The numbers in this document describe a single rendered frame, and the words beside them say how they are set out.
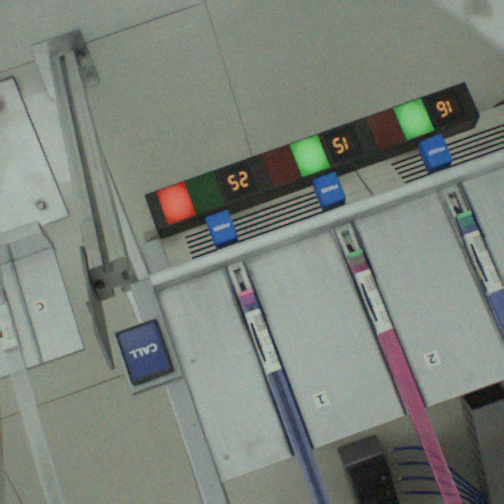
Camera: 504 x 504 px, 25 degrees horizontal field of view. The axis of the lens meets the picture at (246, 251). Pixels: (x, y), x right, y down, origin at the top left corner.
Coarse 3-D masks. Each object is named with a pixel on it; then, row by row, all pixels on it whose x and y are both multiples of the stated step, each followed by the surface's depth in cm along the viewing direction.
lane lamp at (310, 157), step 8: (296, 144) 111; (304, 144) 111; (312, 144) 111; (320, 144) 111; (296, 152) 111; (304, 152) 111; (312, 152) 111; (320, 152) 111; (296, 160) 110; (304, 160) 110; (312, 160) 110; (320, 160) 110; (304, 168) 110; (312, 168) 110; (320, 168) 110
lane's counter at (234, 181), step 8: (232, 168) 111; (240, 168) 110; (248, 168) 110; (224, 176) 110; (232, 176) 110; (240, 176) 110; (248, 176) 110; (224, 184) 110; (232, 184) 110; (240, 184) 110; (248, 184) 110; (232, 192) 110; (240, 192) 110; (248, 192) 110
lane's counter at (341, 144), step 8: (344, 128) 111; (352, 128) 111; (328, 136) 111; (336, 136) 111; (344, 136) 111; (352, 136) 111; (328, 144) 111; (336, 144) 111; (344, 144) 111; (352, 144) 111; (336, 152) 110; (344, 152) 110; (352, 152) 110; (360, 152) 110; (336, 160) 110
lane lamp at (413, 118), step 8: (408, 104) 111; (416, 104) 111; (400, 112) 111; (408, 112) 111; (416, 112) 111; (424, 112) 111; (400, 120) 111; (408, 120) 111; (416, 120) 111; (424, 120) 111; (408, 128) 111; (416, 128) 111; (424, 128) 111; (432, 128) 111; (408, 136) 111; (416, 136) 111
